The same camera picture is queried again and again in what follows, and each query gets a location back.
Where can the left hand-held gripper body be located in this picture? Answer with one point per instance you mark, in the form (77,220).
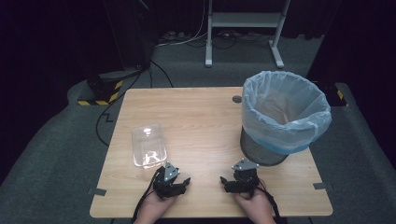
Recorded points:
(169,172)

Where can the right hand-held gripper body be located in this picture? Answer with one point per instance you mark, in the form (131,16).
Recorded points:
(246,177)

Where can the black mesh trash can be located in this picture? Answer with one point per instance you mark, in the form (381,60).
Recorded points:
(258,152)

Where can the clear plastic container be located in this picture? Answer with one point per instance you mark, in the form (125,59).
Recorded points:
(148,146)

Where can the person's right hand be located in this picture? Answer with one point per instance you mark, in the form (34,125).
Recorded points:
(257,207)

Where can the person's left hand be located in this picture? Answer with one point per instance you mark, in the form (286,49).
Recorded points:
(152,208)

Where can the trash bin with blue liner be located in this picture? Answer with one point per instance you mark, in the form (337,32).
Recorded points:
(286,109)

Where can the black base with hazard stripes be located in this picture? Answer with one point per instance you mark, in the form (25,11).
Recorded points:
(333,93)
(104,90)

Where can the black power strip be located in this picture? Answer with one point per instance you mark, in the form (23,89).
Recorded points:
(171,36)

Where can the dark equipment cabinet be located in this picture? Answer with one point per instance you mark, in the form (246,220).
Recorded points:
(130,31)

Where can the white metal stand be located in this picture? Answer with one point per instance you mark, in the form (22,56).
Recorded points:
(246,20)

